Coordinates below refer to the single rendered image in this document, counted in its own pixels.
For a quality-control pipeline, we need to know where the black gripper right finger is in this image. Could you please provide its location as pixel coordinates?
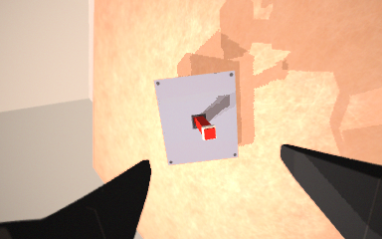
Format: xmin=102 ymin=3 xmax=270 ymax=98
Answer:
xmin=281 ymin=144 xmax=382 ymax=239

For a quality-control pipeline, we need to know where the pale lavender square panel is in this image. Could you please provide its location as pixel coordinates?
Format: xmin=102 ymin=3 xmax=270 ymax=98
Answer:
xmin=154 ymin=71 xmax=239 ymax=165

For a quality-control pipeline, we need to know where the red peg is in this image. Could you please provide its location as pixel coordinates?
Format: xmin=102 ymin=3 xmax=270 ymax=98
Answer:
xmin=194 ymin=117 xmax=216 ymax=140

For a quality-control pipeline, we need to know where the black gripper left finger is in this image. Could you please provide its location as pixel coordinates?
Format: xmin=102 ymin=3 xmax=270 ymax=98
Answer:
xmin=0 ymin=159 xmax=151 ymax=239

